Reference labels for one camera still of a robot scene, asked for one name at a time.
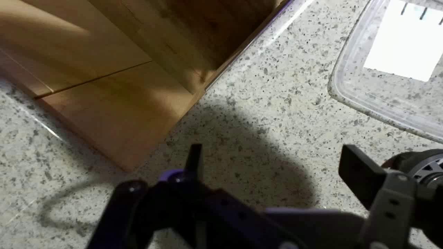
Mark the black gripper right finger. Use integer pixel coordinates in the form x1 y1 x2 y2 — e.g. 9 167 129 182
340 143 387 208

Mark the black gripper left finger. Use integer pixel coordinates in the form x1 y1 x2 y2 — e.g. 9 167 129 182
185 143 203 179

